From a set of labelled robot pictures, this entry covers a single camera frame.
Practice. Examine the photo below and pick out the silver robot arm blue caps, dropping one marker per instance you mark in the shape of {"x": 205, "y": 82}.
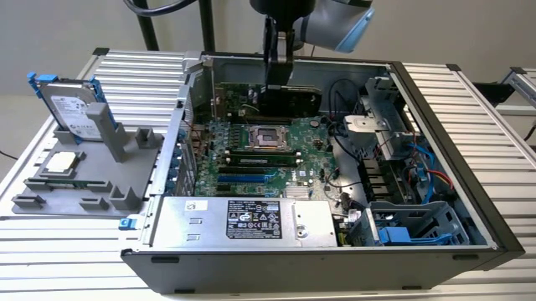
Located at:
{"x": 327, "y": 25}

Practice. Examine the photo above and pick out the grey plastic parts rack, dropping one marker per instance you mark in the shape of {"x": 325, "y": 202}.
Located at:
{"x": 97, "y": 175}

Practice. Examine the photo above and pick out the aluminium slat side table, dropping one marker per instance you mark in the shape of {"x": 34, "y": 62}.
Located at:
{"x": 522, "y": 78}

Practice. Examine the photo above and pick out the metal CPU socket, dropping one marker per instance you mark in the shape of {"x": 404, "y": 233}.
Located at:
{"x": 268, "y": 136}

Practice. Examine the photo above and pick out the small blue case latch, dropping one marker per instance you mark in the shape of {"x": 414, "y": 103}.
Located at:
{"x": 127, "y": 224}

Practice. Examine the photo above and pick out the open grey PC case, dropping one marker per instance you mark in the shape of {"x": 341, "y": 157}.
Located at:
{"x": 293, "y": 272}

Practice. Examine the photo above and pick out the black stand pole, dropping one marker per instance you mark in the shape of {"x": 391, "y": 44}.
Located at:
{"x": 149, "y": 34}
{"x": 206, "y": 31}

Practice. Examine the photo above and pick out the green motherboard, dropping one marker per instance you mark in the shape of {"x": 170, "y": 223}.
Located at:
{"x": 311, "y": 147}

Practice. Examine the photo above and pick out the black expansion slot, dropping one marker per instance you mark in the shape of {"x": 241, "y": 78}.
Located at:
{"x": 242, "y": 170}

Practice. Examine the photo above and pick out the hard disk in blue carrier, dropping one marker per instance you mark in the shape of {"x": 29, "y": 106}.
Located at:
{"x": 67, "y": 106}

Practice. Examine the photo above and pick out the round silver coin battery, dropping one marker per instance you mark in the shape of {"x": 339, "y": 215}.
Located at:
{"x": 315, "y": 122}

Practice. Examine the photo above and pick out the metal drive cage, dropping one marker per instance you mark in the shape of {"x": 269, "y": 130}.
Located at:
{"x": 389, "y": 113}

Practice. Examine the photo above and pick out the blue disk carrier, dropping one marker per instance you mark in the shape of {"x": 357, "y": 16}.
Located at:
{"x": 393, "y": 235}

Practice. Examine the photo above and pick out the green RAM stick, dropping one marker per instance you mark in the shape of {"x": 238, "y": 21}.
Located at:
{"x": 69, "y": 185}

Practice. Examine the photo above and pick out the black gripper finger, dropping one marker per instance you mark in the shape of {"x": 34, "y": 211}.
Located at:
{"x": 272, "y": 75}

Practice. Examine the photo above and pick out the green graphics card black shroud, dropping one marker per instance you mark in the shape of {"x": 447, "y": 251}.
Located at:
{"x": 301, "y": 100}

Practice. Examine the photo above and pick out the silver finned heat sink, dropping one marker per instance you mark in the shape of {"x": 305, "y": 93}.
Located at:
{"x": 300, "y": 191}

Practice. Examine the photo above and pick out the silver power supply unit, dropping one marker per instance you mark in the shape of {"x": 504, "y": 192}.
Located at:
{"x": 209, "y": 225}

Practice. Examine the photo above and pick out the grey plastic disk bay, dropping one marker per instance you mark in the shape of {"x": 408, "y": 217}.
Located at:
{"x": 401, "y": 207}

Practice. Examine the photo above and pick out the silver CPU chip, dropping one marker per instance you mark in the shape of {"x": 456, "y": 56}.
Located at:
{"x": 61, "y": 161}

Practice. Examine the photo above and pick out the blue expansion slot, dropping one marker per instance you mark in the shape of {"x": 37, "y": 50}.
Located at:
{"x": 242, "y": 178}

